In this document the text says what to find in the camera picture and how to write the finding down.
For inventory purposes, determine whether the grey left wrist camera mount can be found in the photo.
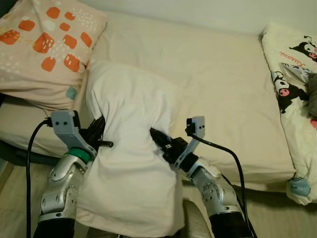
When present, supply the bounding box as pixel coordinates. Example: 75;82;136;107
50;110;97;158

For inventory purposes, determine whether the cream cartoon print blanket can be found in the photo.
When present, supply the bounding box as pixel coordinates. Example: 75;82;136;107
261;22;317;205

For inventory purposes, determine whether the pink pillow with orange print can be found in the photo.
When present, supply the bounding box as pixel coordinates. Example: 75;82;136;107
0;0;108;111

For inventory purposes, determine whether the grey cushion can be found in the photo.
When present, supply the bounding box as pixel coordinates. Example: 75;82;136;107
307;73;317;117

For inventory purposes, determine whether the bed with cream sheet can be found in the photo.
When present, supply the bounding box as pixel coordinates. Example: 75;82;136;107
0;11;298;191

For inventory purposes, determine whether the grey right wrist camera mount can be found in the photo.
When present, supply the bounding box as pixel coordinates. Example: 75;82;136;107
173;116;206;169

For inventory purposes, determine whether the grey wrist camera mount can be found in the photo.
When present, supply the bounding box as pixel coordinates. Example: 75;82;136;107
173;116;206;169
50;110;97;158

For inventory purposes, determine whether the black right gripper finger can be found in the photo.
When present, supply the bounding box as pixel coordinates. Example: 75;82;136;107
150;128;172;148

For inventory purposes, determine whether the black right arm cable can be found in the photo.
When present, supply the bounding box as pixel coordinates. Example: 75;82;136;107
186;126;258;238

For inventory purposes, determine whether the white pillow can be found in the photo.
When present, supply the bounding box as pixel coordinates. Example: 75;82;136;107
75;60;186;238

